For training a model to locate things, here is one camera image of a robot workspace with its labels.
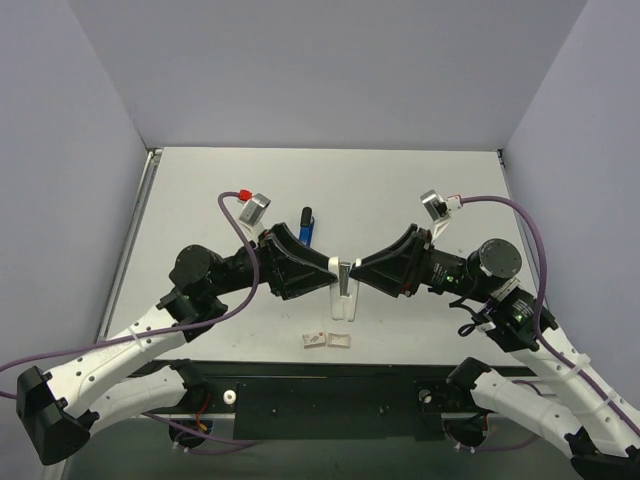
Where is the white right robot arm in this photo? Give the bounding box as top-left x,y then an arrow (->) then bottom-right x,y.
350,225 -> 639,479

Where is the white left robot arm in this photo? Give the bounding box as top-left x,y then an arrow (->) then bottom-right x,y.
16,223 -> 337,466

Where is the staple box lid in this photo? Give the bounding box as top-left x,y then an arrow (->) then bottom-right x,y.
302,331 -> 327,349

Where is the staple box tray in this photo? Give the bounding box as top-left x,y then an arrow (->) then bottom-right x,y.
326,332 -> 351,349

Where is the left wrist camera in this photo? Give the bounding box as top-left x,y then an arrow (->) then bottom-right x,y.
238,193 -> 271,230

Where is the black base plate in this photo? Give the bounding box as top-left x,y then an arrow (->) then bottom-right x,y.
119,358 -> 561,444

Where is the aluminium frame rail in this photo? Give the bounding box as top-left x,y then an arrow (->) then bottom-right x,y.
39,147 -> 162,480

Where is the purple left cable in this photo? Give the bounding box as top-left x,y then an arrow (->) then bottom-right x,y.
0,189 -> 266,456

